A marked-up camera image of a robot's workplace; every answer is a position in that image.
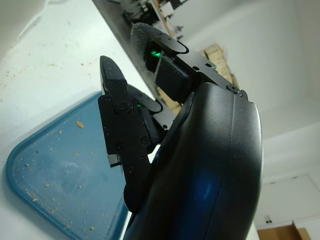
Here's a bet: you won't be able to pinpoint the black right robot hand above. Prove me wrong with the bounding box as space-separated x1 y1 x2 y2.
97 22 265 240

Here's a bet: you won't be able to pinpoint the cream white two-slot toaster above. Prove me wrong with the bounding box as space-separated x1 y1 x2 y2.
0 0 50 51

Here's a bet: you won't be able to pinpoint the blue plastic tray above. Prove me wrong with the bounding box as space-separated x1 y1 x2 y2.
5 91 137 240

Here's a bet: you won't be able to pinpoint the stacked wooden crates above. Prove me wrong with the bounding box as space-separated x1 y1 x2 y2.
199 43 241 87

